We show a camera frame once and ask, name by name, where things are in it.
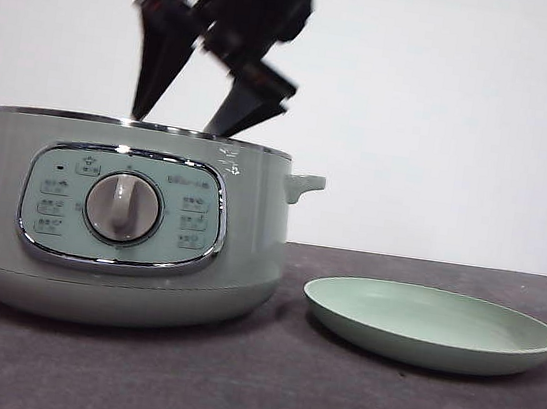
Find pale green electric steamer pot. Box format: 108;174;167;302
0;101;333;354

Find pale green round plate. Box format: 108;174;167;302
294;269;547;387

